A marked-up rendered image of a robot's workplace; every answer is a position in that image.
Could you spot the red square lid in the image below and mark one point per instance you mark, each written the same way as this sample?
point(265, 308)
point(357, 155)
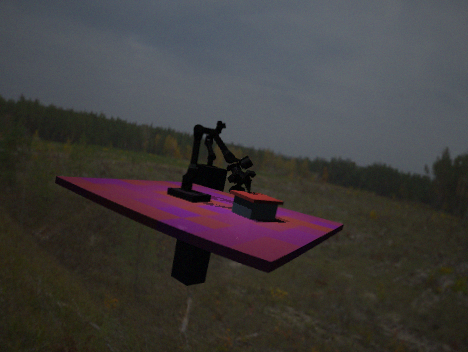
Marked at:
point(256, 197)

